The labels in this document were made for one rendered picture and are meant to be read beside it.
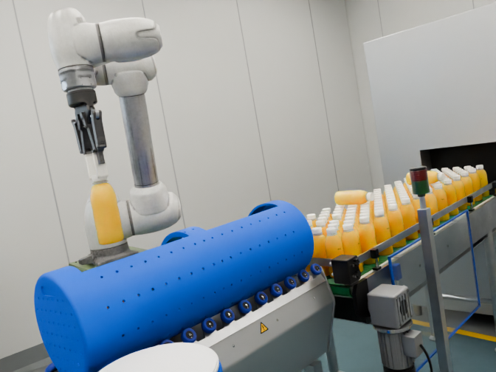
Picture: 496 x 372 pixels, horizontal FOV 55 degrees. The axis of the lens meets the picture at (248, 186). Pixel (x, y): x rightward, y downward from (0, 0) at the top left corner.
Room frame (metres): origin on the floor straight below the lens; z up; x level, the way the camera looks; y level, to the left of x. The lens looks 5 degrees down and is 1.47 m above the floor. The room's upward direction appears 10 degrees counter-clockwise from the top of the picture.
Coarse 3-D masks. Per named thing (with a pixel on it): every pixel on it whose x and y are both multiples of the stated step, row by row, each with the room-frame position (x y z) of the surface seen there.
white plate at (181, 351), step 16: (144, 352) 1.04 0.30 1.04; (160, 352) 1.02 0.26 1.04; (176, 352) 1.01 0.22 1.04; (192, 352) 0.99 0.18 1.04; (208, 352) 0.98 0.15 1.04; (112, 368) 0.98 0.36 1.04; (128, 368) 0.97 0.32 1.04; (144, 368) 0.96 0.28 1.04; (160, 368) 0.94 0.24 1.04; (176, 368) 0.93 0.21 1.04; (192, 368) 0.92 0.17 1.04; (208, 368) 0.90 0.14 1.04
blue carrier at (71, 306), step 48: (192, 240) 1.36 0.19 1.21; (240, 240) 1.43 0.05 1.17; (288, 240) 1.55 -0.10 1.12; (48, 288) 1.15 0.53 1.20; (96, 288) 1.11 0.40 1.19; (144, 288) 1.17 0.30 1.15; (192, 288) 1.26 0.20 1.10; (240, 288) 1.39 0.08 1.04; (48, 336) 1.19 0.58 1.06; (96, 336) 1.06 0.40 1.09; (144, 336) 1.15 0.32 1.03
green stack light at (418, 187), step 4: (424, 180) 1.75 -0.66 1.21; (428, 180) 1.76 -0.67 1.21; (412, 184) 1.77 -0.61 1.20; (416, 184) 1.75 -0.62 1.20; (420, 184) 1.75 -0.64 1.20; (424, 184) 1.75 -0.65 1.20; (428, 184) 1.76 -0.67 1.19; (412, 188) 1.78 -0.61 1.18; (416, 188) 1.76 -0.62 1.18; (420, 188) 1.75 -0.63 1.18; (424, 188) 1.75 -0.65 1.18; (428, 188) 1.75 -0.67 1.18; (416, 192) 1.76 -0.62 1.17; (420, 192) 1.75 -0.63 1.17; (424, 192) 1.75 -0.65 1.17; (428, 192) 1.75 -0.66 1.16
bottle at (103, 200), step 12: (96, 192) 1.24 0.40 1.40; (108, 192) 1.25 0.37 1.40; (96, 204) 1.24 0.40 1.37; (108, 204) 1.24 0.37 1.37; (96, 216) 1.24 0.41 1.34; (108, 216) 1.24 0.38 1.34; (96, 228) 1.25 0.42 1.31; (108, 228) 1.24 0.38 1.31; (120, 228) 1.26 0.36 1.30; (108, 240) 1.23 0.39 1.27; (120, 240) 1.25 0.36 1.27
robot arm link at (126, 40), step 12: (108, 24) 1.27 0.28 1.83; (120, 24) 1.27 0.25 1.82; (132, 24) 1.28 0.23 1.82; (144, 24) 1.29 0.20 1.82; (156, 24) 1.32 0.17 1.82; (108, 36) 1.26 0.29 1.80; (120, 36) 1.26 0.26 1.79; (132, 36) 1.27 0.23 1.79; (144, 36) 1.28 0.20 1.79; (156, 36) 1.30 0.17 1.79; (108, 48) 1.26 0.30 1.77; (120, 48) 1.27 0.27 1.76; (132, 48) 1.28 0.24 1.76; (144, 48) 1.29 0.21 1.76; (156, 48) 1.32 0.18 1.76; (108, 60) 1.29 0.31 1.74; (120, 60) 1.30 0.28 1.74; (132, 60) 1.33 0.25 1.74
